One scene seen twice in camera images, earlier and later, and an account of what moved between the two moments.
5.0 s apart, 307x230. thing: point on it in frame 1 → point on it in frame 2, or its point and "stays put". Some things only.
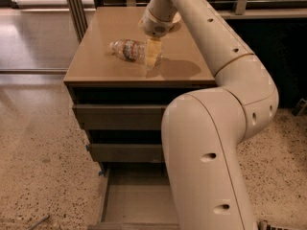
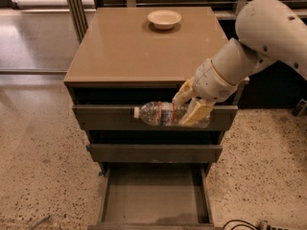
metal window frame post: [76, 9] stays put
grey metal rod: [38, 222] stays put
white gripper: [154, 26] → [211, 82]
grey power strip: [265, 225] stays put
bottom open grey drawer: [137, 195] stays put
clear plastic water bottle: [132, 50] → [167, 114]
